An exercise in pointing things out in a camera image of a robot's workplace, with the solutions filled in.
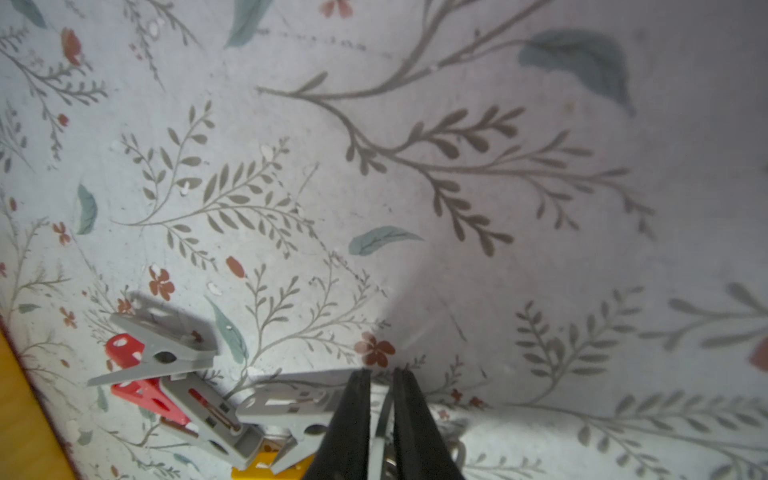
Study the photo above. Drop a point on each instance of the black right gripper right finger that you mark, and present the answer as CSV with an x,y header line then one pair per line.
x,y
420,451

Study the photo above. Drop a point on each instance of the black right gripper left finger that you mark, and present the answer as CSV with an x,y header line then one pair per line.
x,y
344,451

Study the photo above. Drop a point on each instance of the yellow storage box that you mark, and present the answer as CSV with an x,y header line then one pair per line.
x,y
30,448

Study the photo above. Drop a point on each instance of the grey clothespin in pile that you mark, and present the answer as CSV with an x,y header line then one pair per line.
x,y
294,423

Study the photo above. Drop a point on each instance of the grey clothespin right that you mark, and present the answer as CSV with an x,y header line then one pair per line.
x,y
213,426

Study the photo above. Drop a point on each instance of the grey clothespin upper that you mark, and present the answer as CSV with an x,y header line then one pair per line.
x,y
145,350

